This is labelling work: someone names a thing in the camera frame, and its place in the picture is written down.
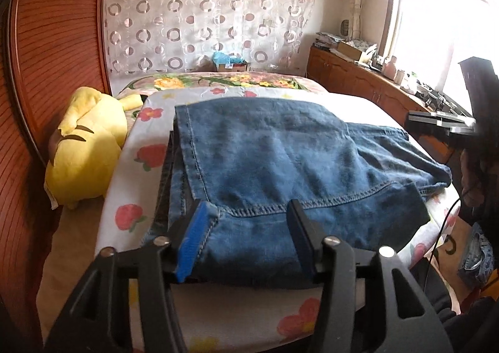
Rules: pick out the circle patterned sheer curtain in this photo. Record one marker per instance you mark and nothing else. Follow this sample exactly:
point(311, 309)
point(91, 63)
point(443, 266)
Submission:
point(202, 14)

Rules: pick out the dark oval object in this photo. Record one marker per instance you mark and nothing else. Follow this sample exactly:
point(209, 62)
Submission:
point(345, 27)

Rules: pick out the window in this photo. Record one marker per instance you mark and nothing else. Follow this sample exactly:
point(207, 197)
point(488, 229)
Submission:
point(425, 25)

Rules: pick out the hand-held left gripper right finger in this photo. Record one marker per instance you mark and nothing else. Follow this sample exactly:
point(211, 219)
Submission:
point(302, 240)

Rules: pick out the wooden cabinet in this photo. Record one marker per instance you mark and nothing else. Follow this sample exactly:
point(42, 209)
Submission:
point(351, 76)

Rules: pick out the strawberry print white sheet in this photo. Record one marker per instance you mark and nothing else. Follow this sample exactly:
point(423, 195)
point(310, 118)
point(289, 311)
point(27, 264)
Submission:
point(128, 166)

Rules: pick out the person's dark clothing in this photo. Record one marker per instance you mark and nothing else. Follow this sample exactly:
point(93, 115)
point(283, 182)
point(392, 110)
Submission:
point(448, 322)

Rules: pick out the person's right hand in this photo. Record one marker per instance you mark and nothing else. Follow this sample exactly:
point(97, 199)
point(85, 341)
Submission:
point(471, 181)

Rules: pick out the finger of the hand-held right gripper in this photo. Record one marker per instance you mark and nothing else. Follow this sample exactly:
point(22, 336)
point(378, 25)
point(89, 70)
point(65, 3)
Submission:
point(432, 118)
point(464, 129)

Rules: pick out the blue denim pants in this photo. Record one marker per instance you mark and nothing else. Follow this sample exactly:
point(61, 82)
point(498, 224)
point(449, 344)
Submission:
point(292, 166)

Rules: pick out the open cardboard box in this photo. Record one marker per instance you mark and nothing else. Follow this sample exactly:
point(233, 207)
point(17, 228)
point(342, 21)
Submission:
point(351, 51)

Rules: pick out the crumpled denim garment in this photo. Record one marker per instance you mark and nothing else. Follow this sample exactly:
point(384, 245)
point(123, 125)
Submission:
point(477, 255)

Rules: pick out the wooden slatted wardrobe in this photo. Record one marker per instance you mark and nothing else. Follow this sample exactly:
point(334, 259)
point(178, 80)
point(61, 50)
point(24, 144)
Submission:
point(58, 45)

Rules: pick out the stack of folded cloths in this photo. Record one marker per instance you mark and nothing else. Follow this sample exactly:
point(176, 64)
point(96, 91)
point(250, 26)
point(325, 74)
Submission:
point(327, 41)

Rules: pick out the yellow plush toy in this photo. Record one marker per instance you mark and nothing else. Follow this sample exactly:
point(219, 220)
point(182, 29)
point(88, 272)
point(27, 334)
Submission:
point(85, 150)

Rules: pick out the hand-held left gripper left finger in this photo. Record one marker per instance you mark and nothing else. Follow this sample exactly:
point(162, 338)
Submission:
point(193, 244)

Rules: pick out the cardboard box with blue items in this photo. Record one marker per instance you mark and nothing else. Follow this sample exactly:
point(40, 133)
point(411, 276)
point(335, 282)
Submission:
point(230, 62)

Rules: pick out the floral blanket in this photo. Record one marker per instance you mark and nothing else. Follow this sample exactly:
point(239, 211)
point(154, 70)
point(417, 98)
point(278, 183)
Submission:
point(234, 80)

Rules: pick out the black devices on cabinet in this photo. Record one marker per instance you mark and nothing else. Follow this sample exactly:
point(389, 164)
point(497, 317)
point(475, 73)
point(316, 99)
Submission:
point(438, 97)

